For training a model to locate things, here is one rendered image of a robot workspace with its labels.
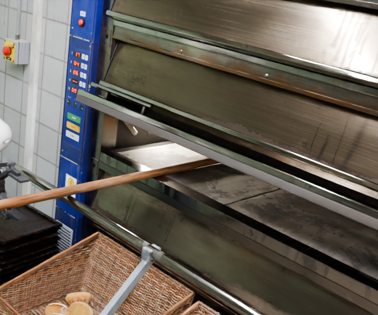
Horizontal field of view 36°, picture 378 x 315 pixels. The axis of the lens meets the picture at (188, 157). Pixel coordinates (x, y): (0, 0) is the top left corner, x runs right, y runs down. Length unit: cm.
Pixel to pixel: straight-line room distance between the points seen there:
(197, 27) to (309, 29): 40
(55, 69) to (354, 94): 138
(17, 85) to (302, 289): 163
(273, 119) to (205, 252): 55
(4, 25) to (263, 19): 148
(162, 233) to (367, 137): 87
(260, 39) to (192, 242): 75
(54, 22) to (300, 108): 123
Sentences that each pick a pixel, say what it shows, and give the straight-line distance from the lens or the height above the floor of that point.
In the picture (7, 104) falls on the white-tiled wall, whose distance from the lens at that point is 292.
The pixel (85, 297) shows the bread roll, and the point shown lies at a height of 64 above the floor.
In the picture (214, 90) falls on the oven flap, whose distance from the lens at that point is 190.
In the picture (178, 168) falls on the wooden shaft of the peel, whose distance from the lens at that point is 221.
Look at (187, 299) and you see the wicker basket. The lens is 208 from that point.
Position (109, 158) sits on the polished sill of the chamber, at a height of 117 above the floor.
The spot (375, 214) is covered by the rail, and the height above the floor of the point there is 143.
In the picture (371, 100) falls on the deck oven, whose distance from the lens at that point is 159.
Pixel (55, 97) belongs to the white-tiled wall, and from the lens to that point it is 257.
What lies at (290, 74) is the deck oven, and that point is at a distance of 172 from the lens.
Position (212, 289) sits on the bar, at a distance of 151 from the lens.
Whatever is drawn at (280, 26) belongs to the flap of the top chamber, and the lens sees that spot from 174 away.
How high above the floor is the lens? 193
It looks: 18 degrees down
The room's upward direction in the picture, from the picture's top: 9 degrees clockwise
